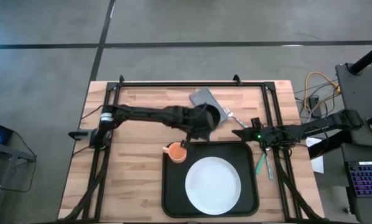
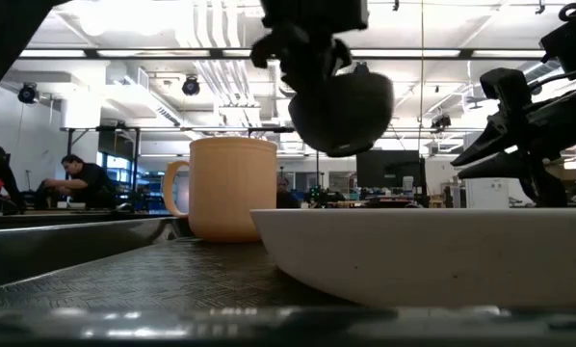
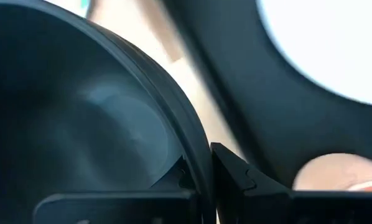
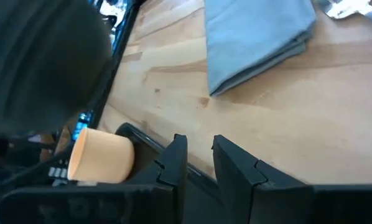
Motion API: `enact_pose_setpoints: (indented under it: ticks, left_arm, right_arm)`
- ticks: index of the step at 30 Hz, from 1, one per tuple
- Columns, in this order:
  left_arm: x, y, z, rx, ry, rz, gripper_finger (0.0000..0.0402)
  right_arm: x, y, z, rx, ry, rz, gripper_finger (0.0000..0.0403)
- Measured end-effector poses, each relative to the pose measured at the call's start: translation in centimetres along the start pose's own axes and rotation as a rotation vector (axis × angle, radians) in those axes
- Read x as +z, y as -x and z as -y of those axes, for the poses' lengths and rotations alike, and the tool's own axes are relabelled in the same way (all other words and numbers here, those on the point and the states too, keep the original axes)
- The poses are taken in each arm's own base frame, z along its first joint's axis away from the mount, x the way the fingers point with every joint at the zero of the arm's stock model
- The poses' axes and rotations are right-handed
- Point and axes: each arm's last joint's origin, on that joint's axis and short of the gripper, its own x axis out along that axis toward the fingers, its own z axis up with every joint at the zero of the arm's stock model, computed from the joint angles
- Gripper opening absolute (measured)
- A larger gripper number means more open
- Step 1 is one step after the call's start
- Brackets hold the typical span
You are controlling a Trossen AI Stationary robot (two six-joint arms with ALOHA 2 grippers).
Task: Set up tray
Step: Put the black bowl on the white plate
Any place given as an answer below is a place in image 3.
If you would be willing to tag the white round plate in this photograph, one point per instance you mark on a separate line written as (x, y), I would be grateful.
(335, 40)

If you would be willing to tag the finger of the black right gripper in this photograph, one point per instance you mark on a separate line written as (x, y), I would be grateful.
(173, 202)
(245, 199)

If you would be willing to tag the black round bowl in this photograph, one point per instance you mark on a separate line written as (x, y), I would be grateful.
(80, 109)

